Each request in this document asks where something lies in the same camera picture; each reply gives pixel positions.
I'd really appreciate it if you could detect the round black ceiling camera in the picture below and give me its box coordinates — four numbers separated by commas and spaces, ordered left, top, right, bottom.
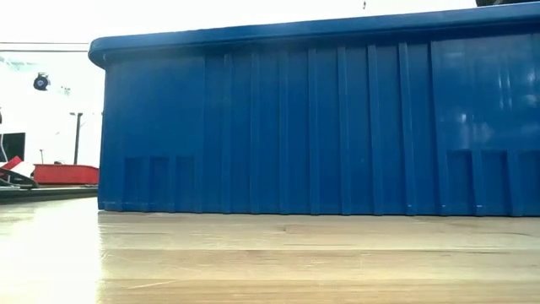
32, 72, 51, 92

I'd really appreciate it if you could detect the red plastic bin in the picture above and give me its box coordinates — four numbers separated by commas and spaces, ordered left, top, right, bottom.
32, 163, 100, 186

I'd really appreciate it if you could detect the black aluminium table frame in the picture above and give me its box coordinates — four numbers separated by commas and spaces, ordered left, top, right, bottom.
0, 185, 100, 204

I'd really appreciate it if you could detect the black background monitor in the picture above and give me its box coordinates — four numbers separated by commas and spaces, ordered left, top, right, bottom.
0, 132, 26, 164

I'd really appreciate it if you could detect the overhead ceiling rail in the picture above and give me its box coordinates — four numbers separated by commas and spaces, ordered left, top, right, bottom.
0, 41, 90, 53

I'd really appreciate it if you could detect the black upright post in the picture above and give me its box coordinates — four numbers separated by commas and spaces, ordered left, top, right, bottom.
69, 111, 84, 166

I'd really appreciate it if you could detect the black curved strap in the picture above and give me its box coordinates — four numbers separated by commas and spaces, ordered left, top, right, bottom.
0, 168, 40, 190

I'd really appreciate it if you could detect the blue plastic bin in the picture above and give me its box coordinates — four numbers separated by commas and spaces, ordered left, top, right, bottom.
87, 2, 540, 217

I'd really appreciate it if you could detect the red and white object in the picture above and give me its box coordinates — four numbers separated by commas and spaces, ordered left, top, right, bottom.
0, 155, 35, 178

